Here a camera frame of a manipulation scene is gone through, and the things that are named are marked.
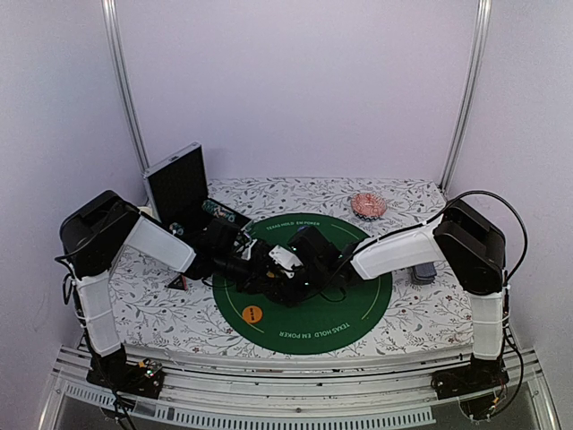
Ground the orange big blind button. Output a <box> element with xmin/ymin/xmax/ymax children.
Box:
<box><xmin>242</xmin><ymin>305</ymin><xmax>263</xmax><ymax>324</ymax></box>

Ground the short poker chip stack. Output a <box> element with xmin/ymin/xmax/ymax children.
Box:
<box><xmin>169</xmin><ymin>222</ymin><xmax>184</xmax><ymax>237</ymax></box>

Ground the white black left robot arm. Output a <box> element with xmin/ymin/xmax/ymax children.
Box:
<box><xmin>56</xmin><ymin>190</ymin><xmax>273</xmax><ymax>389</ymax></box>

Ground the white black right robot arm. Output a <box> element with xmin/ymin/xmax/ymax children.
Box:
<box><xmin>263</xmin><ymin>193</ymin><xmax>516</xmax><ymax>391</ymax></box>

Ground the round green poker mat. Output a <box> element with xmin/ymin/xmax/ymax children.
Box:
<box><xmin>213</xmin><ymin>213</ymin><xmax>392</xmax><ymax>356</ymax></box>

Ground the black triangular all-in marker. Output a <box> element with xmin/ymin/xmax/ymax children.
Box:
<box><xmin>167</xmin><ymin>275</ymin><xmax>188</xmax><ymax>291</ymax></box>

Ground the red patterned small bowl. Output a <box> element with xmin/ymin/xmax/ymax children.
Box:
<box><xmin>350</xmin><ymin>193</ymin><xmax>387</xmax><ymax>221</ymax></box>

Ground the green poker chip row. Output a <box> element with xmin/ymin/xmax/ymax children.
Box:
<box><xmin>201</xmin><ymin>199</ymin><xmax>236</xmax><ymax>222</ymax></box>

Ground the grey playing card deck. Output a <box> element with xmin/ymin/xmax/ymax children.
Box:
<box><xmin>411</xmin><ymin>262</ymin><xmax>437</xmax><ymax>285</ymax></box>

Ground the aluminium poker chip case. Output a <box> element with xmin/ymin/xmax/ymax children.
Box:
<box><xmin>142</xmin><ymin>142</ymin><xmax>252</xmax><ymax>239</ymax></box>

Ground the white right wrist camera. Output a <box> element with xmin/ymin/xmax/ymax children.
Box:
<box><xmin>269</xmin><ymin>245</ymin><xmax>303</xmax><ymax>279</ymax></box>

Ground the aluminium front rail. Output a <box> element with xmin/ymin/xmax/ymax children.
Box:
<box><xmin>38</xmin><ymin>344</ymin><xmax>560</xmax><ymax>430</ymax></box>

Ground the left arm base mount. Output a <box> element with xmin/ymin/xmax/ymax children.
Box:
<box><xmin>86</xmin><ymin>358</ymin><xmax>165</xmax><ymax>400</ymax></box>

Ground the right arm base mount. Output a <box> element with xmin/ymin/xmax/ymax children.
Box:
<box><xmin>431</xmin><ymin>356</ymin><xmax>509</xmax><ymax>421</ymax></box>

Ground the left aluminium frame post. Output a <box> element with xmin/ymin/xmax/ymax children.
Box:
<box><xmin>101</xmin><ymin>0</ymin><xmax>150</xmax><ymax>172</ymax></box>

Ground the aluminium frame post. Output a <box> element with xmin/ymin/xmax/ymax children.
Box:
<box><xmin>439</xmin><ymin>0</ymin><xmax>492</xmax><ymax>194</ymax></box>
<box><xmin>101</xmin><ymin>0</ymin><xmax>150</xmax><ymax>172</ymax></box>

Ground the right aluminium frame post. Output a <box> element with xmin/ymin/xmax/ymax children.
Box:
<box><xmin>439</xmin><ymin>0</ymin><xmax>492</xmax><ymax>194</ymax></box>

